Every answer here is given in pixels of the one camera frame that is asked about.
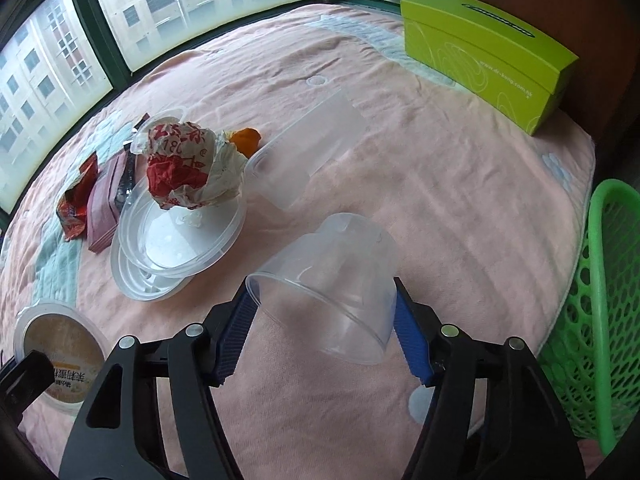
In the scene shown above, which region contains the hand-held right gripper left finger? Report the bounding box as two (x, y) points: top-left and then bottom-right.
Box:
(59, 280), (261, 480)

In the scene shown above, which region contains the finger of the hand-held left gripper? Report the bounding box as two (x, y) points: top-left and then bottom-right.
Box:
(0, 351), (53, 431)

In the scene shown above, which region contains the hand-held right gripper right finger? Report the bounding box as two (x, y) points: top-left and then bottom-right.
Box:
(392, 277), (586, 480)

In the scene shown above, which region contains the clear plastic cup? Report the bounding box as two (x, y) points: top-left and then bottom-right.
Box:
(246, 212), (398, 366)

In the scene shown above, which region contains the orange snack packet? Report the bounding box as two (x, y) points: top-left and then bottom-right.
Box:
(56, 154), (98, 242)

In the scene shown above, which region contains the pink packet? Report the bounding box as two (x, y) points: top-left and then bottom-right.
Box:
(86, 152), (132, 252)

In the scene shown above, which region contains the dark foil wrapper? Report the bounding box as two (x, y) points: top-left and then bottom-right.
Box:
(114, 152), (138, 211)

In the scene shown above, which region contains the green perforated plastic basket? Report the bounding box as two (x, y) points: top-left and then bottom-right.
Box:
(537, 179), (640, 456)

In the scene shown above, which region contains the round lid with brown label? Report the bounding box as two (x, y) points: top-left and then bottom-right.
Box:
(12, 300), (106, 413)

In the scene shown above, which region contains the clear round plastic lid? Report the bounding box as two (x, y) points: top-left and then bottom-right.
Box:
(110, 240), (201, 302)

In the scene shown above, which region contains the clear round plastic container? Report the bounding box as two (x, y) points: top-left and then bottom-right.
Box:
(117, 180), (247, 281)

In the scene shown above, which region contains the pink floral blanket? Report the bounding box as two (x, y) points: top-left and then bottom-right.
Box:
(0, 2), (598, 461)

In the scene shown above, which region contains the crumpled red white paper wrapper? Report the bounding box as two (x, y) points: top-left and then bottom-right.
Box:
(131, 117), (248, 211)

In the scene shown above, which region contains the clear rectangular plastic container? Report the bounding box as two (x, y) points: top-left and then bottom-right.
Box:
(246, 87), (365, 211)

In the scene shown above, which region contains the orange peel piece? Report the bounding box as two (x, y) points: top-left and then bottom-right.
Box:
(227, 128), (262, 158)

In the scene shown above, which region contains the clear thin plastic lid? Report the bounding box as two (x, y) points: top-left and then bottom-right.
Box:
(127, 106), (191, 156)

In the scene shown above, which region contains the green cardboard box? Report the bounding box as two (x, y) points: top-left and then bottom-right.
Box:
(400, 0), (580, 137)

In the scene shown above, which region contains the brown wooden board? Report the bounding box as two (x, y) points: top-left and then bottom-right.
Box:
(460, 0), (640, 171)

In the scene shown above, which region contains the green window frame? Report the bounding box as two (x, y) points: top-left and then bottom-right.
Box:
(0, 0), (401, 211)

